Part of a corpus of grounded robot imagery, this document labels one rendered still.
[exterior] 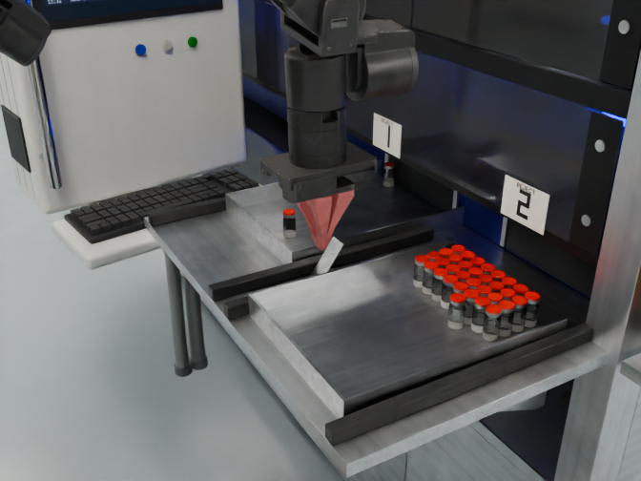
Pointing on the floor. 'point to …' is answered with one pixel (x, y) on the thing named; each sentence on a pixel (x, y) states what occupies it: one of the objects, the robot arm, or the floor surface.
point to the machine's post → (610, 326)
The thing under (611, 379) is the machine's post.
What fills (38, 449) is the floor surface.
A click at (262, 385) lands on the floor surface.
